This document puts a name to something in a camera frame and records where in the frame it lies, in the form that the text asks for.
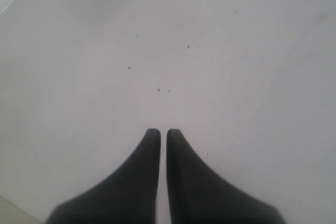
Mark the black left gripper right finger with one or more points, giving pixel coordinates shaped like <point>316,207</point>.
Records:
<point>198,195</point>

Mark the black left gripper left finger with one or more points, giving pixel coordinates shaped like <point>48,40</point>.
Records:
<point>126,196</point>

